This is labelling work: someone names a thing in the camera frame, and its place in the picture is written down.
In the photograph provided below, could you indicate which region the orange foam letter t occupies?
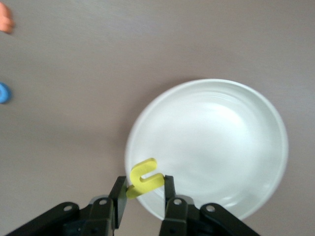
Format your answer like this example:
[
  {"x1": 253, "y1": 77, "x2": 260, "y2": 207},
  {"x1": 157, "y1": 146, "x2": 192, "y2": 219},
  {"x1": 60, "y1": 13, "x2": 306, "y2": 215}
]
[{"x1": 0, "y1": 3, "x2": 15, "y2": 33}]

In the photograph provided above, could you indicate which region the blue foam letter o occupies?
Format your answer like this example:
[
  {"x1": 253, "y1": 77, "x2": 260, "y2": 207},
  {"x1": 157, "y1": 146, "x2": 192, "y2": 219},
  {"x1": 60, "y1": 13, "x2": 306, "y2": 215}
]
[{"x1": 0, "y1": 82, "x2": 12, "y2": 104}]

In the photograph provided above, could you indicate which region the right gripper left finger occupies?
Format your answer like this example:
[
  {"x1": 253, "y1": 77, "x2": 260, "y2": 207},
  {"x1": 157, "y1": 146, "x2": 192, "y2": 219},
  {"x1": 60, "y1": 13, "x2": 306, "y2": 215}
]
[{"x1": 4, "y1": 176, "x2": 129, "y2": 236}]

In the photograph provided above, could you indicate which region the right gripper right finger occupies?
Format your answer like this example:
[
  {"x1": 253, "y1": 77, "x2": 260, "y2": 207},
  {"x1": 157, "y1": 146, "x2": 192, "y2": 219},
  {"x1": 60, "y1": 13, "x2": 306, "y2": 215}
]
[{"x1": 158, "y1": 175, "x2": 261, "y2": 236}]

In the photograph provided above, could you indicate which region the yellow foam letter h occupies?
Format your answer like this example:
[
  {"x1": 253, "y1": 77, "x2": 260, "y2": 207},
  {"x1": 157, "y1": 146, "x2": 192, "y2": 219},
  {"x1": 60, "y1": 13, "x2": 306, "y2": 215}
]
[{"x1": 126, "y1": 157, "x2": 165, "y2": 199}]

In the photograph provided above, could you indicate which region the beige brown ceramic plate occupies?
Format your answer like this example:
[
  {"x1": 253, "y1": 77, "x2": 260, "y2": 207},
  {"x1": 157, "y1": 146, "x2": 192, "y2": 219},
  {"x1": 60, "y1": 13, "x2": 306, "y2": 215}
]
[{"x1": 125, "y1": 78, "x2": 289, "y2": 221}]

